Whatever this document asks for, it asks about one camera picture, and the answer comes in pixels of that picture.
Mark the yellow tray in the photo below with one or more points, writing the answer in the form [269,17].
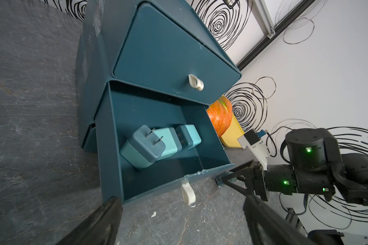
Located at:
[230,137]

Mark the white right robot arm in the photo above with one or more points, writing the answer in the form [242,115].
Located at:
[314,166]

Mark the teal plug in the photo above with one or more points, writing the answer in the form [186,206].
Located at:
[171,141]
[188,136]
[143,148]

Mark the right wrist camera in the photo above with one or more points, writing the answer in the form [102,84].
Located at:
[256,142]

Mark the teal drawer cabinet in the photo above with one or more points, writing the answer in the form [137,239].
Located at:
[150,63]

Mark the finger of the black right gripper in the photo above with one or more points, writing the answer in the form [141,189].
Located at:
[240,178]

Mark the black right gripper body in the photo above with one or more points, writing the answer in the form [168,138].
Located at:
[277,178]

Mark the orange pumpkin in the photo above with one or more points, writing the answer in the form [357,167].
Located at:
[220,114]

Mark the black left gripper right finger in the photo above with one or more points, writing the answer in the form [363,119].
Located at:
[267,227]

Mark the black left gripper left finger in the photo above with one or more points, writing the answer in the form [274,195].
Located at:
[100,228]

